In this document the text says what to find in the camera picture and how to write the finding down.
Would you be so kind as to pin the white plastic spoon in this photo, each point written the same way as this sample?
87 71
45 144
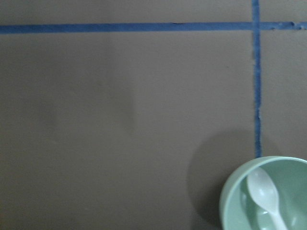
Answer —
264 193

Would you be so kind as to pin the green bowl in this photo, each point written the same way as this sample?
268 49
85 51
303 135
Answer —
237 209

